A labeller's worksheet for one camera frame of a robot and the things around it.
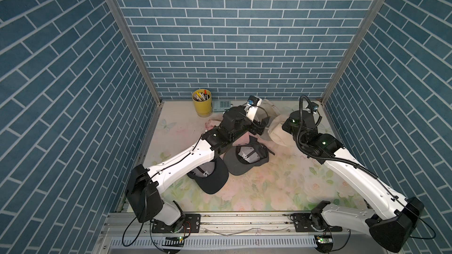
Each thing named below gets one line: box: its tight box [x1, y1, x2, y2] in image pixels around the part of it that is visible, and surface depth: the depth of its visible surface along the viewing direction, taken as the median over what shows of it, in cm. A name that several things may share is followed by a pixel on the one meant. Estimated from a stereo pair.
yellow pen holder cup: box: [191, 88, 213, 118], surface depth 110 cm
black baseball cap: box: [186, 156, 229, 195], surface depth 88 cm
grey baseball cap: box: [223, 135, 275, 176], surface depth 95 cm
